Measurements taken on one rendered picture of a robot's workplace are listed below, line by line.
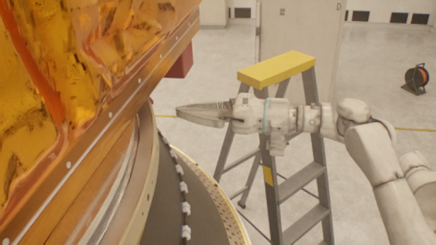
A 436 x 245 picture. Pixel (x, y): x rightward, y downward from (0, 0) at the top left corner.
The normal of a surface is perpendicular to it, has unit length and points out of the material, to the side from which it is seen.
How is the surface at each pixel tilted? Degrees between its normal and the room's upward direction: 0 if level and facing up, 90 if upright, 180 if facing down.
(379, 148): 36
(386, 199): 62
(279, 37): 90
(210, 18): 90
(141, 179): 0
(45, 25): 96
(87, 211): 0
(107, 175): 0
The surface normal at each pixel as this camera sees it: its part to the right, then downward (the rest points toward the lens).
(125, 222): -0.04, -0.84
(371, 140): 0.11, -0.35
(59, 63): 0.78, 0.36
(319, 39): -0.15, 0.54
